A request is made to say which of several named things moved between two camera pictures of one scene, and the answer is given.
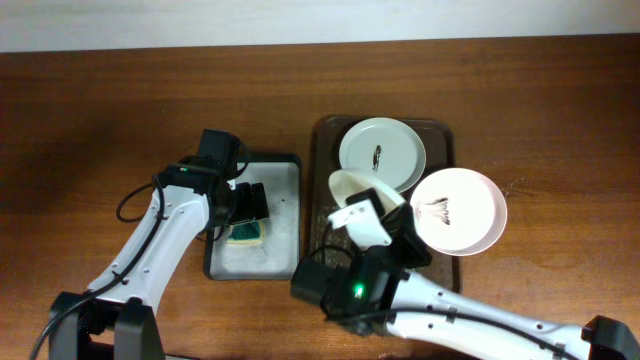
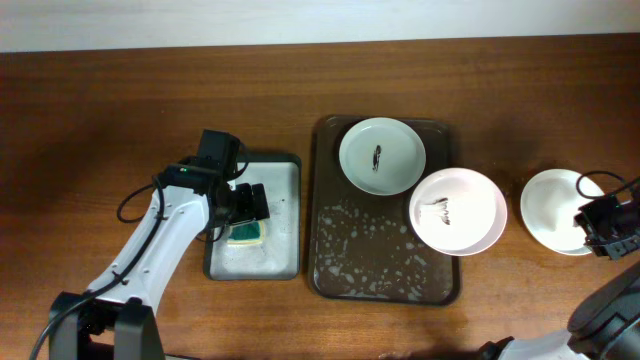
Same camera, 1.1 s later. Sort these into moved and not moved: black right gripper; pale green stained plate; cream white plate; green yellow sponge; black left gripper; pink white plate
Moved: black right gripper; cream white plate
Not moved: green yellow sponge; pale green stained plate; black left gripper; pink white plate
